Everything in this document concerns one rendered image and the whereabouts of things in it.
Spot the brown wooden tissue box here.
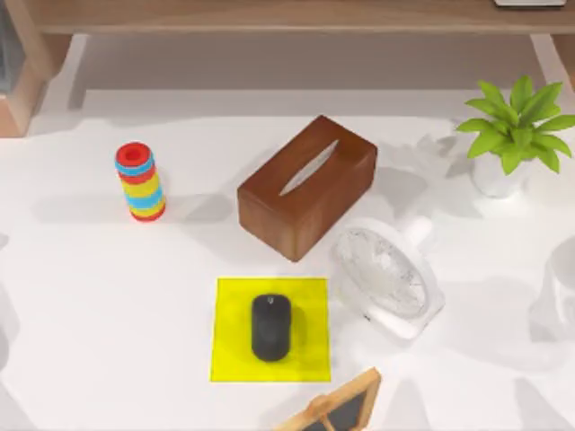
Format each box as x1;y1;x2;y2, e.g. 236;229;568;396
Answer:
236;114;378;264

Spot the black computer mouse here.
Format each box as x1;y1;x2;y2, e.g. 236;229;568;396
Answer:
250;293;292;363

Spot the white desk fan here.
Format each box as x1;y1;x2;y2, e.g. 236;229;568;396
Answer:
331;215;447;340

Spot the flat yellow square mat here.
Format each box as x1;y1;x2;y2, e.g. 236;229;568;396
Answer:
208;277;333;384

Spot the stack of coloured rings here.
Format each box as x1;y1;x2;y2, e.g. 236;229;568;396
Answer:
114;141;167;223

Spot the wooden framed blackboard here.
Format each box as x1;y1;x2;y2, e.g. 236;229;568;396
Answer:
272;366;383;431

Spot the wooden shelf unit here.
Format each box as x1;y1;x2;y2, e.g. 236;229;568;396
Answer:
0;0;575;139

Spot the green plant in white pot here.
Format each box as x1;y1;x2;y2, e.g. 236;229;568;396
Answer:
455;75;575;199

